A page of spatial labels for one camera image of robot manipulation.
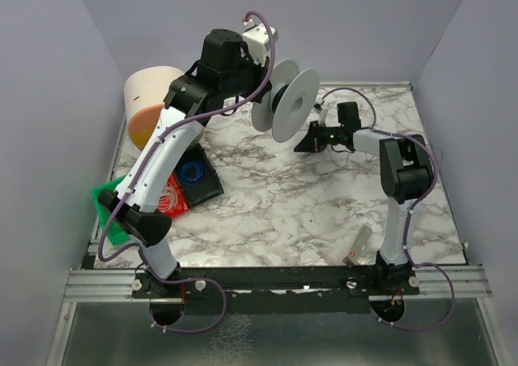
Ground thin blue wire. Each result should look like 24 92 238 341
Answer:
327 147 377 171

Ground grey plastic cable spool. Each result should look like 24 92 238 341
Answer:
251 59 321 143

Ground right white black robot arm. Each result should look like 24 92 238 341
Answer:
294 102 437 283

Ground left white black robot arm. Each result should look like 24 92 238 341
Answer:
98 22 278 279

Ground beige layered cylinder model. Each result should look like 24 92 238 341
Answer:
124 66 184 150

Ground black plastic bin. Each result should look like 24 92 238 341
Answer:
173 143 224 208

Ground grey metal clip tool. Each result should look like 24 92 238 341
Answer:
342 225 372 266

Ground red plastic bin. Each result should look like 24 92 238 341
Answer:
157 174 189 218

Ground green plastic bin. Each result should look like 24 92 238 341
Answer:
91 175 131 246

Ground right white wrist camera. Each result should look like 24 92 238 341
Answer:
313 100 329 126

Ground blue coiled wire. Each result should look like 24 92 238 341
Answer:
180 161 206 185

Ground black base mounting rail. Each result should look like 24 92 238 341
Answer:
132 266 419 315

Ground white coiled wire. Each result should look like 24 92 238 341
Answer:
157 183 183 213

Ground aluminium extrusion frame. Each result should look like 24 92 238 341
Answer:
63 265 492 303

